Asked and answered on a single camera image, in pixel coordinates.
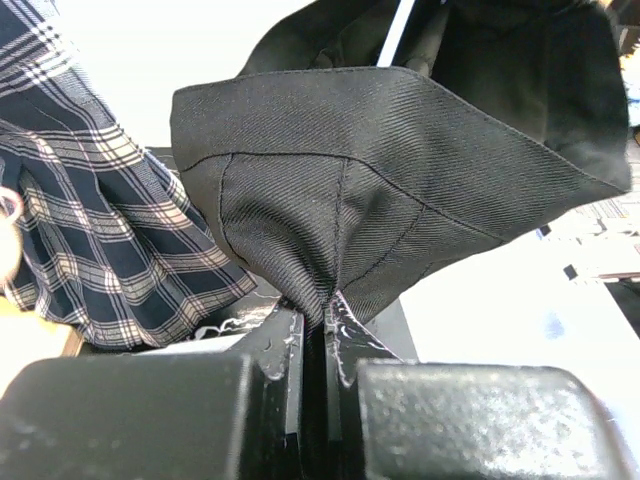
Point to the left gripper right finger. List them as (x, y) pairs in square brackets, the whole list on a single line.
[(409, 420)]

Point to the black skirt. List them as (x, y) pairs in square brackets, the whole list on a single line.
[(324, 173)]

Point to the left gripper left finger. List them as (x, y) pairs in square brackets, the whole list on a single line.
[(228, 415)]

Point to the wooden clothes rack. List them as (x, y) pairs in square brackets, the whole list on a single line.
[(26, 338)]

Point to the blue hanger of black skirt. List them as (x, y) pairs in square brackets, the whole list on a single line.
[(395, 33)]

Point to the plaid skirt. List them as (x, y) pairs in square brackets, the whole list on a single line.
[(112, 246)]

